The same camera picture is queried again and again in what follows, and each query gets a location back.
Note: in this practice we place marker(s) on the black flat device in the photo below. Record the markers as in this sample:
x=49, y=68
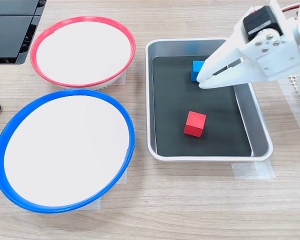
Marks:
x=7, y=37

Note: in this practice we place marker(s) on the clear tape strip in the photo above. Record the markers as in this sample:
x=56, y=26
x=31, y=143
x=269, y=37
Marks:
x=252, y=170
x=290, y=107
x=92, y=203

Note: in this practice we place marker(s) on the black tray liner mat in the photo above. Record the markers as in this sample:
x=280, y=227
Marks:
x=177, y=100

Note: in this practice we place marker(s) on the silver metal tray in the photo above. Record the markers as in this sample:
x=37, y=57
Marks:
x=255, y=120

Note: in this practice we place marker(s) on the white mesh non-slip mat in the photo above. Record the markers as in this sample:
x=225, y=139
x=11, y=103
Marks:
x=296, y=87

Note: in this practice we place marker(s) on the blue cube block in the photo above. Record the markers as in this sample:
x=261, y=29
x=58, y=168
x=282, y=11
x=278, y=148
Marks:
x=196, y=70

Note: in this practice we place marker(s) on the red-rimmed white dish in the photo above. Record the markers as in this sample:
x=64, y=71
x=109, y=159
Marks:
x=85, y=52

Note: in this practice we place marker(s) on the blue-rimmed white dish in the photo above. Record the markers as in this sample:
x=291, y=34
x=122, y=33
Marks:
x=65, y=150

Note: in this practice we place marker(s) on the red cube block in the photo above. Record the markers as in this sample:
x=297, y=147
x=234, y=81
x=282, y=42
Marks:
x=195, y=123

